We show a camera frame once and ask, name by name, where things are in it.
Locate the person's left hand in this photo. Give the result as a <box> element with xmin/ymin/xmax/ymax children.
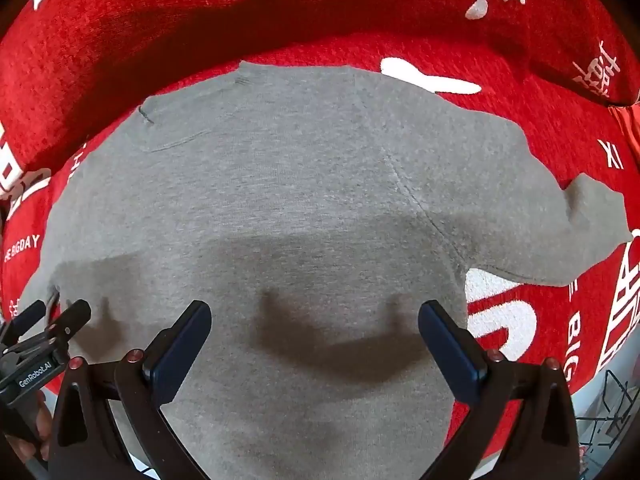
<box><xmin>2</xmin><ymin>390</ymin><xmax>54</xmax><ymax>467</ymax></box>

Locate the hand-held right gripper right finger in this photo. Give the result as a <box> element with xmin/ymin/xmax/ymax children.
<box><xmin>418</xmin><ymin>300</ymin><xmax>584</xmax><ymax>480</ymax></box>

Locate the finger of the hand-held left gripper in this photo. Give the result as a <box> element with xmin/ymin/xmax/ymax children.
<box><xmin>44</xmin><ymin>298</ymin><xmax>93</xmax><ymax>347</ymax></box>
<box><xmin>7</xmin><ymin>300</ymin><xmax>47</xmax><ymax>337</ymax></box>

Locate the black wire rack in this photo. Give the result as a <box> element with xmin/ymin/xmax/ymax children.
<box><xmin>575</xmin><ymin>367</ymin><xmax>634</xmax><ymax>467</ymax></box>

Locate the red printed blanket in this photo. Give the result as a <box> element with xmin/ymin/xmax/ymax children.
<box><xmin>0</xmin><ymin>0</ymin><xmax>640</xmax><ymax>463</ymax></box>

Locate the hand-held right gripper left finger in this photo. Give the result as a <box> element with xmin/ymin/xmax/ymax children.
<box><xmin>47</xmin><ymin>300</ymin><xmax>213</xmax><ymax>480</ymax></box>

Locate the grey knit top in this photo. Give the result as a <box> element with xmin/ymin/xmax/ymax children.
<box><xmin>17</xmin><ymin>60</ymin><xmax>632</xmax><ymax>477</ymax></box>

